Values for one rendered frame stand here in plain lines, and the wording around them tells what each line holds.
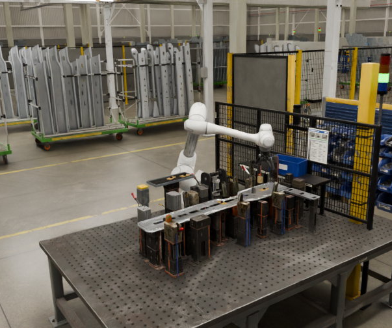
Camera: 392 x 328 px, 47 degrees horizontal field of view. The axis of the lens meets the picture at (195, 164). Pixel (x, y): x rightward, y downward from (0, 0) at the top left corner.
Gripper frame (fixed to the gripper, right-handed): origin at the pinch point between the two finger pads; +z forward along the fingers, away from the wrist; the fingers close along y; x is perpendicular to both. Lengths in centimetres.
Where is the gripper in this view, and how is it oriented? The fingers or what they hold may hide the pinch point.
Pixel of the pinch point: (264, 174)
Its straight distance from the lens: 368.7
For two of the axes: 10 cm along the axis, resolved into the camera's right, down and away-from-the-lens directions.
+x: 7.9, -1.9, 5.9
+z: 0.2, 9.6, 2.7
